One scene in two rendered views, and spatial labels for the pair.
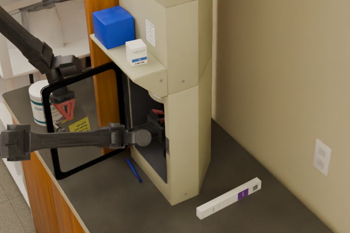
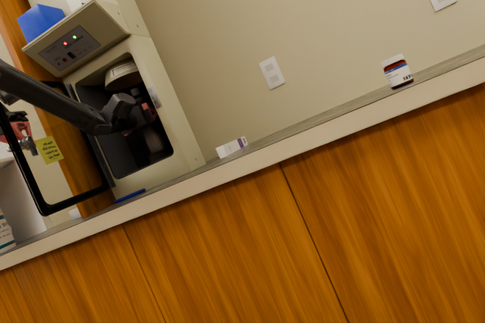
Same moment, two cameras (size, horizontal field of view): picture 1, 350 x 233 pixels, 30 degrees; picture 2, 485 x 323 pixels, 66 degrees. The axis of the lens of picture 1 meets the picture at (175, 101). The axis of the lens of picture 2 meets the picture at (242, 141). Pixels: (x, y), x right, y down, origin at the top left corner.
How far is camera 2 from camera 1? 1.82 m
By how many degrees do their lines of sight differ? 50
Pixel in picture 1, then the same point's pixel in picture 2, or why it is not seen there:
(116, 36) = (53, 20)
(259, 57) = (178, 68)
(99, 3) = (19, 36)
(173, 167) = (172, 120)
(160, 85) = (120, 18)
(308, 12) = not seen: outside the picture
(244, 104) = not seen: hidden behind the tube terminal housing
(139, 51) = not seen: outside the picture
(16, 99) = not seen: outside the picture
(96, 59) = not seen: hidden behind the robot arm
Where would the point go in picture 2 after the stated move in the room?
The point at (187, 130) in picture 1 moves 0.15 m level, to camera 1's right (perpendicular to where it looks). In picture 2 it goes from (163, 81) to (198, 72)
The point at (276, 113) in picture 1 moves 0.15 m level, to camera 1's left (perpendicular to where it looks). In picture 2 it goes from (216, 94) to (188, 102)
